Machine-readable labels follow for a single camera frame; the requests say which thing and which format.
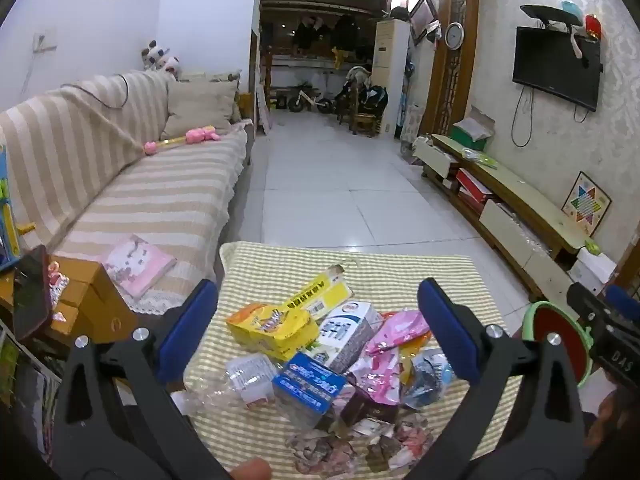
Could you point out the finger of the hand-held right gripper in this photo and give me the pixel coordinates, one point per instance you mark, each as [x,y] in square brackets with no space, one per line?
[585,300]
[624,301]

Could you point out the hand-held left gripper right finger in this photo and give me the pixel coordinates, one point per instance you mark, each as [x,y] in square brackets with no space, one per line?
[450,335]

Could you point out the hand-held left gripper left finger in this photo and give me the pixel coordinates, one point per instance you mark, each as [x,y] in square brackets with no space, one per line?
[189,322]

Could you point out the red bin with green rim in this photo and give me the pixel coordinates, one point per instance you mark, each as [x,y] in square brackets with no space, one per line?
[555,345]

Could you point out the white grey carton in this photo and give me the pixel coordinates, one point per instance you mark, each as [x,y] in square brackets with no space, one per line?
[345,332]

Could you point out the long yellow box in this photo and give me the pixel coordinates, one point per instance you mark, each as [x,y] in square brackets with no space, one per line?
[320,292]

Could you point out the grey paper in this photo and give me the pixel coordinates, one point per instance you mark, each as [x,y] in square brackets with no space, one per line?
[320,452]

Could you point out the person's right hand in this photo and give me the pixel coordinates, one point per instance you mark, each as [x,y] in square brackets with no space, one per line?
[617,425]

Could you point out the person's left hand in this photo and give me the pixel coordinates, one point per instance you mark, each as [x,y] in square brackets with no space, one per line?
[250,471]

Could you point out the white storage box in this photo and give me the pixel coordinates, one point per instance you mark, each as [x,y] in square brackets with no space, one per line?
[592,267]

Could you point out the blue plastic wrapper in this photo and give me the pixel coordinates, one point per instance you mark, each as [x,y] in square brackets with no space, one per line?
[430,375]

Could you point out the small green packet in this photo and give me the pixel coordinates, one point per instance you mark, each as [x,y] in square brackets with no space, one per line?
[592,247]

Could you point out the crushed clear plastic bottle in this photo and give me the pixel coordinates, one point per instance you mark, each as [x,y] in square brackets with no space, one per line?
[240,377]

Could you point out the yellow snack packet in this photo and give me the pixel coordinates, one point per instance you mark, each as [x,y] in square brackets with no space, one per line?
[270,327]

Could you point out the pink white wrapper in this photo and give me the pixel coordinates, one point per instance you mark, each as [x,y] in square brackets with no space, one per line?
[377,380]

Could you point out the yellow striped tablecloth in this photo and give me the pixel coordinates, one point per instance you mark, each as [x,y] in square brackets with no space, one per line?
[390,270]

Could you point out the star checkers board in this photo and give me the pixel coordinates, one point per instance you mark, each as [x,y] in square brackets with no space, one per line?
[586,204]

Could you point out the small brown box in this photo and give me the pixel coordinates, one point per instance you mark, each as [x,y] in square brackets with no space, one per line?
[370,410]

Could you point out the crumpled wrappers pile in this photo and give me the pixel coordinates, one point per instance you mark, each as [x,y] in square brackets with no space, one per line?
[400,442]

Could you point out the wooden television cabinet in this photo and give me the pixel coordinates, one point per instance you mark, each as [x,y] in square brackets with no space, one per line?
[520,195]

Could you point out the blue medicine box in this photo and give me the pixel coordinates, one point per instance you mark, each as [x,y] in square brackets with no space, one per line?
[307,379]

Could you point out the sofa with striped cover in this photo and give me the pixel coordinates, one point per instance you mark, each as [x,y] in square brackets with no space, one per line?
[150,195]

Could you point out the red flat box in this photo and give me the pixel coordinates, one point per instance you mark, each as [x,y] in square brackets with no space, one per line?
[472,185]

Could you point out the green plastic bag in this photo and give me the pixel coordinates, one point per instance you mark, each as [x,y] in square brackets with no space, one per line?
[480,157]

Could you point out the pink toy wand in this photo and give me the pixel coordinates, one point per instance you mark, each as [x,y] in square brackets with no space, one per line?
[197,135]

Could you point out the open cardboard box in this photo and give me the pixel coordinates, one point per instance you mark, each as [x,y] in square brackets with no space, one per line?
[472,130]

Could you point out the colourful toy box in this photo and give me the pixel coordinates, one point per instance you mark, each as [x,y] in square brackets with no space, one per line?
[7,210]

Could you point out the beige cushion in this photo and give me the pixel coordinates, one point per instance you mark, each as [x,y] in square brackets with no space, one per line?
[200,107]

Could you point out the small wooden stool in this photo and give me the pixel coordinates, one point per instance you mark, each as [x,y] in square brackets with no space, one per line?
[365,122]

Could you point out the flat screen television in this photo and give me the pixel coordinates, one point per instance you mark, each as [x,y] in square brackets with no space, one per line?
[555,67]

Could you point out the white balance bike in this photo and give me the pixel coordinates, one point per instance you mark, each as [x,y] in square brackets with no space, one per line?
[310,100]

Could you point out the spotted plush toy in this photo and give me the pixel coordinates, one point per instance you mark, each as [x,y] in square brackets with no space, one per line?
[160,57]

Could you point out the standing air conditioner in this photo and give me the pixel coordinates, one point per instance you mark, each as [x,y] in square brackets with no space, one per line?
[390,70]

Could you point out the leaning framed picture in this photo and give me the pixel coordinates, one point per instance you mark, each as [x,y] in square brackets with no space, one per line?
[422,15]

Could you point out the red wall ornament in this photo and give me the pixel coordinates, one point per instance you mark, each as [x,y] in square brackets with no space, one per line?
[593,26]

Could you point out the round wall clock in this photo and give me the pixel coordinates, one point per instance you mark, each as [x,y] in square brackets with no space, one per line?
[454,36]

